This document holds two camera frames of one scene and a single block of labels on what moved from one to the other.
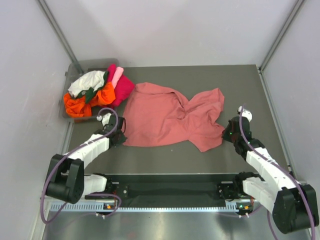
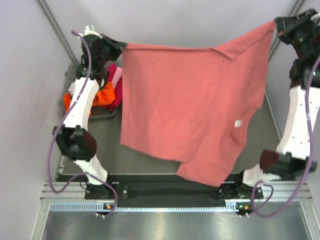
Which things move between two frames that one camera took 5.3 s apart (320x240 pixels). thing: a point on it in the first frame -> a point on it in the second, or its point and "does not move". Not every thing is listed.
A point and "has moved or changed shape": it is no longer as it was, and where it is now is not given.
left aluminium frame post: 59,33 does not move
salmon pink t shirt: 157,115 has moved or changed shape
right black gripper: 225,133 -> 286,25
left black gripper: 121,140 -> 113,45
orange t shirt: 78,107 does not move
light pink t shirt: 118,73 does not move
